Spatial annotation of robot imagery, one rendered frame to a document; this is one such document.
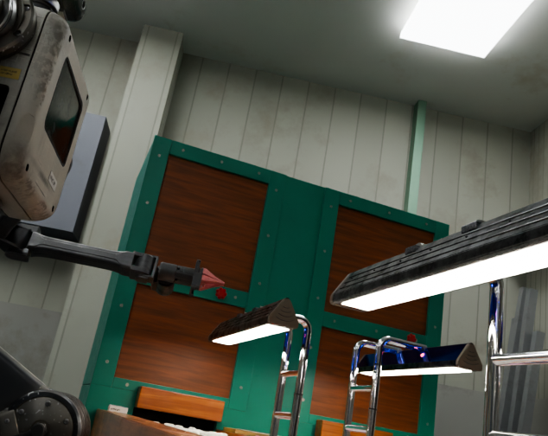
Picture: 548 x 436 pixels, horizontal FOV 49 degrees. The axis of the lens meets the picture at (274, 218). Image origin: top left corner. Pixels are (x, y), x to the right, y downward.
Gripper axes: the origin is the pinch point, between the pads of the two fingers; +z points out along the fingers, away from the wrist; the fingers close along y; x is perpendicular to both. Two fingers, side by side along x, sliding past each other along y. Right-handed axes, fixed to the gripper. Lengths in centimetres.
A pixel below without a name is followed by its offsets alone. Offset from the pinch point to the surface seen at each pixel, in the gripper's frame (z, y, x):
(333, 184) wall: 83, -215, -174
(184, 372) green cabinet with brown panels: -4.3, 11.7, -45.4
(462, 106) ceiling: 176, -289, -129
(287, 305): 15.1, 22.3, 32.6
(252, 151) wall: 17, -227, -172
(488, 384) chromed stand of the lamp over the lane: 40, 57, 80
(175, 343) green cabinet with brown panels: -9.6, 3.0, -41.4
